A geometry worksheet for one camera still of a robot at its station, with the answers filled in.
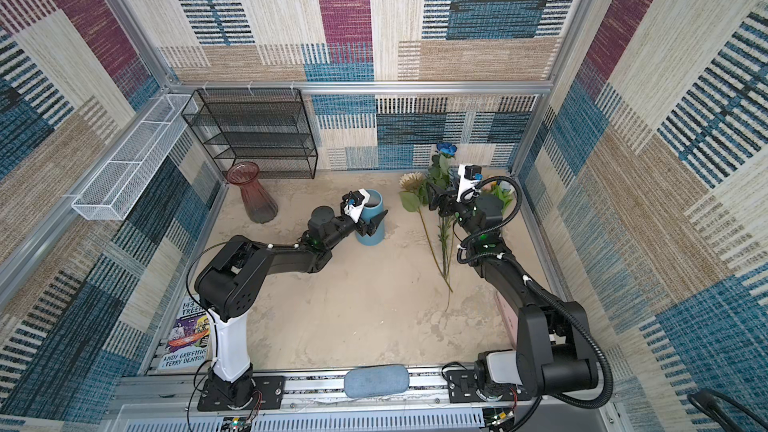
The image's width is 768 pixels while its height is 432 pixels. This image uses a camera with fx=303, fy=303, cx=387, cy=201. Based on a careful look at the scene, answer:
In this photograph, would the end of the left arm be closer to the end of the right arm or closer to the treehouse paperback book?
the end of the right arm

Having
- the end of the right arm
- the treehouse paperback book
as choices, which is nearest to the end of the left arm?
the end of the right arm

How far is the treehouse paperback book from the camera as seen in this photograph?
775 millimetres
